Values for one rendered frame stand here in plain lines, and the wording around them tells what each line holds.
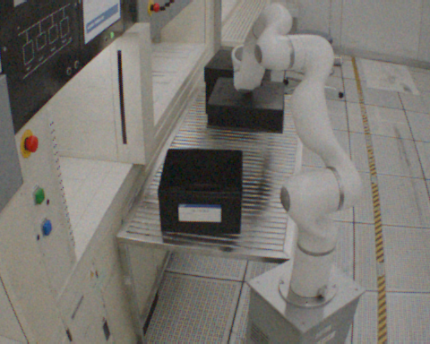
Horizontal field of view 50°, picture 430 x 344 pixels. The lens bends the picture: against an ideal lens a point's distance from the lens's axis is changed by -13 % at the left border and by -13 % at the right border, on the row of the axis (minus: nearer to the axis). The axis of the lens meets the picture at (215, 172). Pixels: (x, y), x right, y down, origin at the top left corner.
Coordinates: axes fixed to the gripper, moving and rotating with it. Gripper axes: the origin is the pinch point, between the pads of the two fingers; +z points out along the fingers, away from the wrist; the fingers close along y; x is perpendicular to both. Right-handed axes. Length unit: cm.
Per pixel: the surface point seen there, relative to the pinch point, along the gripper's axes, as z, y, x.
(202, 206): -23, 9, 52
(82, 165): -9, 60, 39
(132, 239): -20, 33, 65
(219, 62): 35.4, 18.1, -26.6
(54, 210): -68, 43, 64
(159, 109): 26.1, 40.8, 2.9
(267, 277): -28, -14, 73
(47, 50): -93, 42, 29
